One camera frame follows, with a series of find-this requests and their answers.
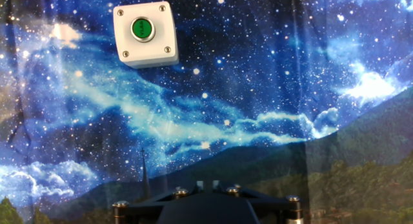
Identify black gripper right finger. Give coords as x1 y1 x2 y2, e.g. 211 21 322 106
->
209 180 305 224

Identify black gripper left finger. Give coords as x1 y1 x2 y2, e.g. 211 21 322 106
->
112 180 207 224

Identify white box with green button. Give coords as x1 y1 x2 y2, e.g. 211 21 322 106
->
112 1 180 70

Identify starry night printed cloth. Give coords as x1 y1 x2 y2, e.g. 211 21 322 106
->
0 0 413 224

